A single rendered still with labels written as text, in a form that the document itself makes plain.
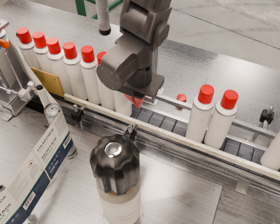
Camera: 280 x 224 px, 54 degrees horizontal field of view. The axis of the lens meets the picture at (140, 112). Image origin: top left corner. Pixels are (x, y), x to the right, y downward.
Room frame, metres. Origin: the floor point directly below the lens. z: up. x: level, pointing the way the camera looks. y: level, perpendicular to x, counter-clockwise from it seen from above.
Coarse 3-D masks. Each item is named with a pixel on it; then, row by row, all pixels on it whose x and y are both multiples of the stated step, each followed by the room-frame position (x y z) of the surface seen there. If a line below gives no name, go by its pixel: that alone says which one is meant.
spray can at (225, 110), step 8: (224, 96) 0.41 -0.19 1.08; (232, 96) 0.41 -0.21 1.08; (216, 104) 0.42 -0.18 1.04; (224, 104) 0.41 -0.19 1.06; (232, 104) 0.40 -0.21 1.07; (216, 112) 0.41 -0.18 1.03; (224, 112) 0.40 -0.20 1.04; (232, 112) 0.40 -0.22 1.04; (216, 120) 0.40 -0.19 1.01; (224, 120) 0.39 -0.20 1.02; (232, 120) 0.40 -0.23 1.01; (208, 128) 0.42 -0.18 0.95; (216, 128) 0.40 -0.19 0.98; (224, 128) 0.39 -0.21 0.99; (208, 136) 0.41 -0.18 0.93; (216, 136) 0.39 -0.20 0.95; (224, 136) 0.40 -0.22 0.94; (208, 144) 0.40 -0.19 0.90; (216, 144) 0.39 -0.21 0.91
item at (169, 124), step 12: (60, 96) 0.59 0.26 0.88; (84, 108) 0.54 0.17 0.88; (132, 108) 0.54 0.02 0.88; (144, 108) 0.54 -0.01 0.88; (144, 120) 0.50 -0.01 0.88; (156, 120) 0.50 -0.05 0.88; (168, 120) 0.50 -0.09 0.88; (144, 132) 0.46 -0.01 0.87; (180, 132) 0.45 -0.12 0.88; (180, 144) 0.42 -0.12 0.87; (228, 144) 0.41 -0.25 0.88; (240, 144) 0.41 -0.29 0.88; (240, 156) 0.37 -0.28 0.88; (252, 156) 0.37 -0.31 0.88; (240, 168) 0.34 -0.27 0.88; (276, 180) 0.30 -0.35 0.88
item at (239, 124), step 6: (150, 96) 0.53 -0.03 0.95; (156, 96) 0.52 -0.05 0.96; (162, 96) 0.52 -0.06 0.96; (168, 102) 0.51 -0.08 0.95; (174, 102) 0.50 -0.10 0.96; (180, 102) 0.50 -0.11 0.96; (186, 108) 0.48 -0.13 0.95; (234, 120) 0.44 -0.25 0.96; (240, 126) 0.42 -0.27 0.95; (246, 126) 0.42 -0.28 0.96; (252, 126) 0.42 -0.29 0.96; (258, 132) 0.40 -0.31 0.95; (264, 132) 0.40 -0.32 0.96; (270, 132) 0.40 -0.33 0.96
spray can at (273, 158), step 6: (276, 138) 0.36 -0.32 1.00; (270, 144) 0.36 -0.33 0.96; (276, 144) 0.35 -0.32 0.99; (270, 150) 0.35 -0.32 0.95; (276, 150) 0.34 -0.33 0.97; (264, 156) 0.35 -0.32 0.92; (270, 156) 0.34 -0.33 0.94; (276, 156) 0.33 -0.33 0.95; (264, 162) 0.34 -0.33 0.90; (270, 162) 0.33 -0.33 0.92; (276, 162) 0.33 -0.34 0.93; (270, 168) 0.33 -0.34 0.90; (276, 168) 0.33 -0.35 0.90
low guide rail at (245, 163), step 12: (72, 96) 0.56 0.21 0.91; (96, 108) 0.52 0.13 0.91; (120, 120) 0.48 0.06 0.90; (132, 120) 0.47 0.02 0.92; (156, 132) 0.44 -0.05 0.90; (168, 132) 0.43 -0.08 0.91; (192, 144) 0.39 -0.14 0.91; (204, 144) 0.39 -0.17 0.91; (216, 156) 0.36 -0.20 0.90; (228, 156) 0.35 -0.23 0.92; (252, 168) 0.32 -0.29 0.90; (264, 168) 0.32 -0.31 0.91
